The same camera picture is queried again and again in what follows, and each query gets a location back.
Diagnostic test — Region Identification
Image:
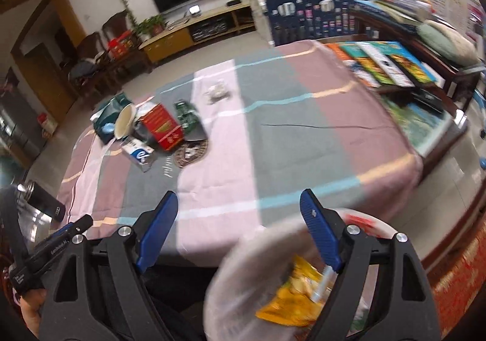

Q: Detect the red cardboard box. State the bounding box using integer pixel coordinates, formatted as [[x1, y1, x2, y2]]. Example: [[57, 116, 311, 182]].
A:
[[141, 104, 184, 152]]

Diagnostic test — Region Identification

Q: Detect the potted green plant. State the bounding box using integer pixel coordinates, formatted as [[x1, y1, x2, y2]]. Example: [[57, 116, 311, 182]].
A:
[[135, 15, 166, 38]]

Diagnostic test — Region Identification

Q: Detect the black thermos bottle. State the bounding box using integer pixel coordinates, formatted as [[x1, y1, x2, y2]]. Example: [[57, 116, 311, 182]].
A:
[[17, 181, 66, 223]]

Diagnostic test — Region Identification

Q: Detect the red floral sofa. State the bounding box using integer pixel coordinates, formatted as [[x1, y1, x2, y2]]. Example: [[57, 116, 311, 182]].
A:
[[422, 186, 485, 338]]

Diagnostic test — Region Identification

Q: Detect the wooden tv cabinet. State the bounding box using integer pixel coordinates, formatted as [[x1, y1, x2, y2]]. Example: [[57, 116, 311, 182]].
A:
[[139, 1, 255, 63]]

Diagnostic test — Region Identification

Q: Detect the blue picture book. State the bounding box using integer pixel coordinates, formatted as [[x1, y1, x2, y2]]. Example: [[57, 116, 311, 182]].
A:
[[364, 41, 447, 89]]

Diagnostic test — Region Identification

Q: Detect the person left hand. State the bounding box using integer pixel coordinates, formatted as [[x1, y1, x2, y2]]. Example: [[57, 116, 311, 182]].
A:
[[20, 288, 47, 338]]

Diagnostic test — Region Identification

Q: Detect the white remote control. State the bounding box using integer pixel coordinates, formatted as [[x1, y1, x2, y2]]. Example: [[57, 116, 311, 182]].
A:
[[357, 42, 414, 88]]

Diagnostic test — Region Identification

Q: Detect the dark wooden coffee table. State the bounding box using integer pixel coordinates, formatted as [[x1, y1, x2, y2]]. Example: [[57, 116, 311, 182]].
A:
[[323, 39, 469, 177]]

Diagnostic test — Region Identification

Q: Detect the white blue medicine box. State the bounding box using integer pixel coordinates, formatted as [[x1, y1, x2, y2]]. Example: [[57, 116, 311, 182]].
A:
[[121, 136, 155, 172]]

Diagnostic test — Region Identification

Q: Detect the green tissue box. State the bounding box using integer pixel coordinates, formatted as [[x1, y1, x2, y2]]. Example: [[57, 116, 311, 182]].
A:
[[91, 92, 132, 145]]

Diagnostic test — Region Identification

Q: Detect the blue white baby fence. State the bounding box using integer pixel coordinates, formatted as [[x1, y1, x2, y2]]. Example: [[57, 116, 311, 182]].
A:
[[250, 0, 368, 46]]

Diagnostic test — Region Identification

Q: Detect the white paper cup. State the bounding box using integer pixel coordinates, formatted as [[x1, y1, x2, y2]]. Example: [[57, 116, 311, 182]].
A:
[[114, 103, 137, 140]]

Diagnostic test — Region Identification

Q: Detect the white tissue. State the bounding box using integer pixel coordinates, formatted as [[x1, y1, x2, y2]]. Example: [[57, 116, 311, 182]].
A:
[[206, 82, 231, 104]]

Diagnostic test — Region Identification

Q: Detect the green grey cushion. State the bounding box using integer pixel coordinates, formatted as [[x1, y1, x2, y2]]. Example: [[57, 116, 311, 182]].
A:
[[416, 20, 480, 67]]

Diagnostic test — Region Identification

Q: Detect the stack of books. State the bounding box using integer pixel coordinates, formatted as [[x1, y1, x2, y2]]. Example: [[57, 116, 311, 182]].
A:
[[349, 0, 433, 33]]

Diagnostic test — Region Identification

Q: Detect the yellow snack bag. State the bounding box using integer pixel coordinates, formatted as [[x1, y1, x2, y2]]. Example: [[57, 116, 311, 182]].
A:
[[255, 255, 334, 328]]

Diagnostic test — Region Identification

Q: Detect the dark wooden armchair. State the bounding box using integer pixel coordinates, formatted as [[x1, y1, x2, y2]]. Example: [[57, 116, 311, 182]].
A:
[[67, 32, 116, 103]]

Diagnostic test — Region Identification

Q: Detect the striped pastel tablecloth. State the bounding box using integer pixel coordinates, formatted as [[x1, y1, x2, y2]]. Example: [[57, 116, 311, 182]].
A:
[[58, 40, 423, 267]]

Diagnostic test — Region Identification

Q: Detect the dark green snack wrapper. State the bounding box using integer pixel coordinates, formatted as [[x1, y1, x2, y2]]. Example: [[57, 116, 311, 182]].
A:
[[174, 99, 207, 142]]

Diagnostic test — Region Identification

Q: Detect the white lined trash basket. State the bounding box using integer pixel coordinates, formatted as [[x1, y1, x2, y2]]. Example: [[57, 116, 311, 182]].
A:
[[202, 207, 404, 341]]

